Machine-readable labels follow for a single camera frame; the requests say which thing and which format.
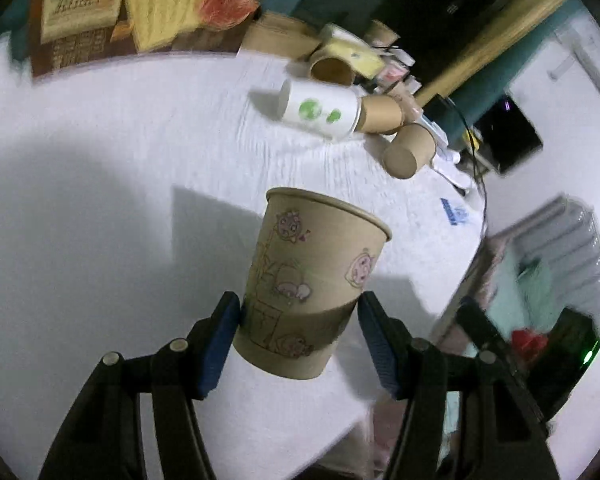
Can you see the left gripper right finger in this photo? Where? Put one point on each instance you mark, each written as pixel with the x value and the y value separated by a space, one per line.
pixel 465 418

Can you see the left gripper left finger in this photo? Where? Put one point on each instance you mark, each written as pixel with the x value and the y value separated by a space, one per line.
pixel 101 438

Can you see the brown cartoon paper cup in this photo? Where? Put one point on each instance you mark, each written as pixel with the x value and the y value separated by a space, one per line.
pixel 313 257

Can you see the white plastic table cover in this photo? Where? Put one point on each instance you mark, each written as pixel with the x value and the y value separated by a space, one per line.
pixel 131 197

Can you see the brown paper cup lying near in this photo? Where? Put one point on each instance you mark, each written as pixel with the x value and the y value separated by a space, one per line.
pixel 412 148

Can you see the brown paper cup lying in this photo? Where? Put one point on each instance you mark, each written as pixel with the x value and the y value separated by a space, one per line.
pixel 412 148
pixel 379 115

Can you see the brown paper cup lying middle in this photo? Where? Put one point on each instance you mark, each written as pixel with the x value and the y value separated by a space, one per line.
pixel 379 115

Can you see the white paper cup green print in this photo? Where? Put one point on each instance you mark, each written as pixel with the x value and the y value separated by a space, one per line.
pixel 330 110

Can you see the yellow white packet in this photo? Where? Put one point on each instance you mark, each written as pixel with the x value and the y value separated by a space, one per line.
pixel 337 42

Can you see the brown paper cup open mouth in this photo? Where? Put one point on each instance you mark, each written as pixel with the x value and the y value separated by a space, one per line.
pixel 325 67

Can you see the biscuit box brown yellow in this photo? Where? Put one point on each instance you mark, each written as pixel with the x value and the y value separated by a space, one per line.
pixel 68 33

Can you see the brown cardboard box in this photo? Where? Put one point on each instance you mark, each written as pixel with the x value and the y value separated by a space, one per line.
pixel 282 36

